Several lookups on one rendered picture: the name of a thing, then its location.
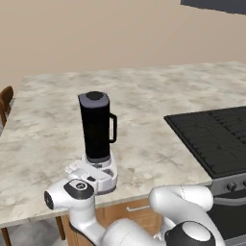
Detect black hob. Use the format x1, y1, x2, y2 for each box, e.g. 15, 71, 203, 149
163, 106, 246, 180

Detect silver drawer handle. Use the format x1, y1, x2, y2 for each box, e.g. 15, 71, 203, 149
126, 205, 151, 212

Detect brown wooden chair leg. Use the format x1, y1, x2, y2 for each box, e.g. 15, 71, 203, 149
55, 215, 67, 241
0, 227, 12, 246

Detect grey blender lid, black cap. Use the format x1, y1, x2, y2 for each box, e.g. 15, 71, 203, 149
77, 90, 111, 111

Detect silver oven door handle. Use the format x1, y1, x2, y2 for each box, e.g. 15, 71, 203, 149
212, 193, 246, 207

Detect white blender base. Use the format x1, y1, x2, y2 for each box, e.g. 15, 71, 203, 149
80, 151, 119, 196

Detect wooden island cabinet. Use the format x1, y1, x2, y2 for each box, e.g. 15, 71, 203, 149
61, 197, 165, 246

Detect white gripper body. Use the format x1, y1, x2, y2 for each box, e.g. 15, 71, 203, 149
64, 160, 97, 183

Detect black blender jar with handle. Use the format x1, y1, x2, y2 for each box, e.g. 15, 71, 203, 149
79, 104, 118, 163

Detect wooden drawer front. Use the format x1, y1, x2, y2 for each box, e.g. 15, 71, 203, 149
95, 197, 163, 233

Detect silver oven with black door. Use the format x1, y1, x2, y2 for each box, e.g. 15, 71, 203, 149
206, 174, 246, 246

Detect dark extractor hood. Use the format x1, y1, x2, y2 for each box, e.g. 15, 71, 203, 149
180, 0, 246, 16

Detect brown wooden chair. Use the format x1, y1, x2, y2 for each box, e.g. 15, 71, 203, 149
0, 85, 14, 128

